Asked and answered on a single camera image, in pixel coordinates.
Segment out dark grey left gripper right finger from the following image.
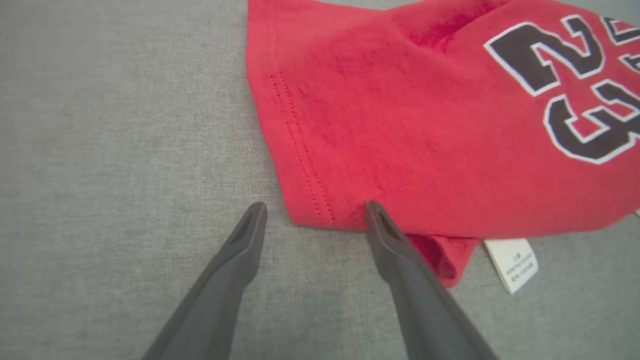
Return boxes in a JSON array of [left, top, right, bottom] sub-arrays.
[[363, 200, 501, 360]]

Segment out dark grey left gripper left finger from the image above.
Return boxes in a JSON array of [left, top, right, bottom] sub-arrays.
[[142, 201, 268, 360]]

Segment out red shorts with number print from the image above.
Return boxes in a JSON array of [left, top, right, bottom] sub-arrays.
[[246, 0, 640, 296]]

